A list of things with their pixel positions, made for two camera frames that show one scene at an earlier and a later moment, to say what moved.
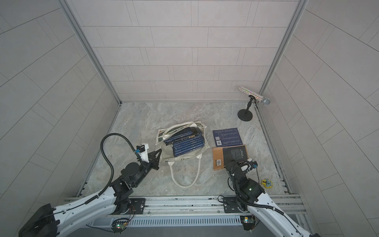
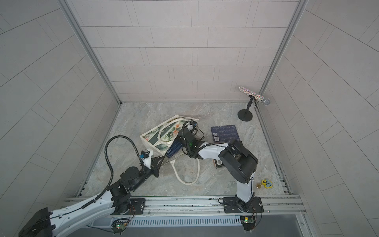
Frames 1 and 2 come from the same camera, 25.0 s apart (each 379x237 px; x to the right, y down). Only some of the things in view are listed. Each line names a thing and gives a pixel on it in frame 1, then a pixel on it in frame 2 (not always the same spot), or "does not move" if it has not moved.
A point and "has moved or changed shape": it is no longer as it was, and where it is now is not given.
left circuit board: (119, 225) does not move
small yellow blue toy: (267, 183) does not move
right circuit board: (248, 221) does not move
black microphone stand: (244, 114) does not move
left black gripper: (154, 161) to (154, 167)
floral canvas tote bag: (180, 141) has moved or changed shape
